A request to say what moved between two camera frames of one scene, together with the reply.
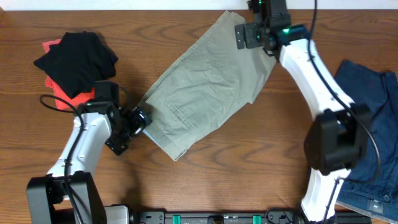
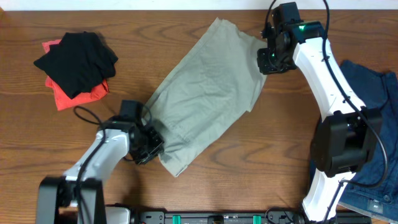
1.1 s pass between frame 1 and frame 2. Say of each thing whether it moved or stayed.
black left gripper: moved
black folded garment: stayed
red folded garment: stayed
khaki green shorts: moved
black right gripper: moved
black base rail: stayed
